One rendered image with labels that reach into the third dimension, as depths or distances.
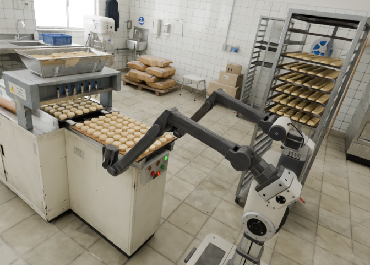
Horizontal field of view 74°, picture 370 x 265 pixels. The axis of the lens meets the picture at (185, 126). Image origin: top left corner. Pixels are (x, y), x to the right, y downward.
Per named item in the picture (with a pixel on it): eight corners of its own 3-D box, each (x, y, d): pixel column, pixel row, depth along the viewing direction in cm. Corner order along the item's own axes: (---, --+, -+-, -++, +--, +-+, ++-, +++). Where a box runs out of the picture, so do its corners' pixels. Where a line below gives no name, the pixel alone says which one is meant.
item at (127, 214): (69, 216, 207) (61, 120, 170) (102, 195, 235) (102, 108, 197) (129, 265, 176) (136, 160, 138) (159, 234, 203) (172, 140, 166)
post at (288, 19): (237, 197, 242) (293, 8, 171) (234, 195, 243) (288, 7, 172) (239, 195, 244) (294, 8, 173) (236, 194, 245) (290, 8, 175)
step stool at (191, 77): (206, 98, 560) (210, 78, 541) (195, 101, 527) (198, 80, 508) (191, 92, 583) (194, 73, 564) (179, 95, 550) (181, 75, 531)
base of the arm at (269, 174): (285, 167, 93) (262, 182, 100) (270, 151, 95) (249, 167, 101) (280, 177, 86) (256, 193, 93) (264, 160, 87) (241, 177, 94)
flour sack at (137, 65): (140, 72, 534) (140, 64, 527) (125, 68, 551) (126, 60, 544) (159, 68, 592) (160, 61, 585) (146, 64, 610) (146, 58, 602)
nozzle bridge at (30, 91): (10, 119, 172) (1, 71, 158) (95, 99, 229) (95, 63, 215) (36, 136, 157) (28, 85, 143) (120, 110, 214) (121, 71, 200)
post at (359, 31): (282, 223, 218) (368, 16, 147) (279, 221, 220) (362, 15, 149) (283, 221, 220) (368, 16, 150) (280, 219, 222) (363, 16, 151)
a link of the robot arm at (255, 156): (262, 166, 90) (264, 161, 95) (243, 145, 92) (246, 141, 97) (244, 179, 95) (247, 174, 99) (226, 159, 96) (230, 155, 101)
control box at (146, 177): (139, 183, 151) (141, 165, 145) (163, 167, 170) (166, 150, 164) (143, 185, 149) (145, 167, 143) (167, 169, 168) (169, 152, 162)
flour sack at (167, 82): (161, 91, 522) (162, 84, 516) (145, 86, 537) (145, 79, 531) (177, 85, 583) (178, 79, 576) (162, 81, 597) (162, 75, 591)
